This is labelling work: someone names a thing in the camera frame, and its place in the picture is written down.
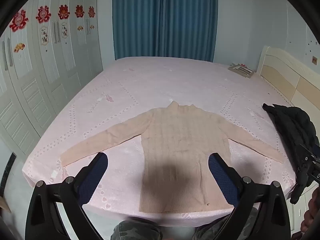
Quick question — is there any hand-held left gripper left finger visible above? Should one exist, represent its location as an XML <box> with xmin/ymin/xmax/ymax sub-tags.
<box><xmin>25</xmin><ymin>152</ymin><xmax>108</xmax><ymax>240</ymax></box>

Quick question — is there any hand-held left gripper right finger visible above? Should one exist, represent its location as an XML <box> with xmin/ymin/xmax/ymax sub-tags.
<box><xmin>208</xmin><ymin>152</ymin><xmax>292</xmax><ymax>240</ymax></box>

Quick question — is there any beige ribbed knit sweater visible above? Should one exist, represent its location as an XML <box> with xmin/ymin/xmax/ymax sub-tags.
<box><xmin>61</xmin><ymin>101</ymin><xmax>285</xmax><ymax>213</ymax></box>

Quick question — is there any person's right hand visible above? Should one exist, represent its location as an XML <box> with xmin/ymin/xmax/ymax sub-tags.
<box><xmin>301</xmin><ymin>197</ymin><xmax>320</xmax><ymax>233</ymax></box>

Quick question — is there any black jacket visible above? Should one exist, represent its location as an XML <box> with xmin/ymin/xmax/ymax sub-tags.
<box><xmin>262</xmin><ymin>103</ymin><xmax>320</xmax><ymax>204</ymax></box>

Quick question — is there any person's right leg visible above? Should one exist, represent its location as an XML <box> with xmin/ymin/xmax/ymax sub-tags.
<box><xmin>191</xmin><ymin>207</ymin><xmax>258</xmax><ymax>240</ymax></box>

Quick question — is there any person's leg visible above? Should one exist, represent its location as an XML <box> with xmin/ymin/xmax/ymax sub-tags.
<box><xmin>191</xmin><ymin>207</ymin><xmax>258</xmax><ymax>240</ymax></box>
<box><xmin>111</xmin><ymin>219</ymin><xmax>163</xmax><ymax>240</ymax></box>

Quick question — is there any person's left leg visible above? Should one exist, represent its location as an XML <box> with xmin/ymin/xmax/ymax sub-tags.
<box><xmin>111</xmin><ymin>219</ymin><xmax>163</xmax><ymax>240</ymax></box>

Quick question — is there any cream wooden headboard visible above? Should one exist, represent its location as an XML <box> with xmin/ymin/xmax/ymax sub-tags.
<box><xmin>257</xmin><ymin>45</ymin><xmax>320</xmax><ymax>123</ymax></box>

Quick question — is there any brown cardboard piece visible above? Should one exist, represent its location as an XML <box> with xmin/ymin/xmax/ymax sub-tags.
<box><xmin>0</xmin><ymin>196</ymin><xmax>12</xmax><ymax>214</ymax></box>

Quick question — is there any bed with pink bedspread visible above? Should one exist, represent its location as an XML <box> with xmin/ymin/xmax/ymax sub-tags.
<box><xmin>22</xmin><ymin>56</ymin><xmax>297</xmax><ymax>228</ymax></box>

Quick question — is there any white wardrobe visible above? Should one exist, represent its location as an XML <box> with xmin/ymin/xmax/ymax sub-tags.
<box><xmin>0</xmin><ymin>0</ymin><xmax>103</xmax><ymax>155</ymax></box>

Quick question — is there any blue curtain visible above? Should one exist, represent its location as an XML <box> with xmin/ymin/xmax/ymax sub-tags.
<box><xmin>112</xmin><ymin>0</ymin><xmax>218</xmax><ymax>62</ymax></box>

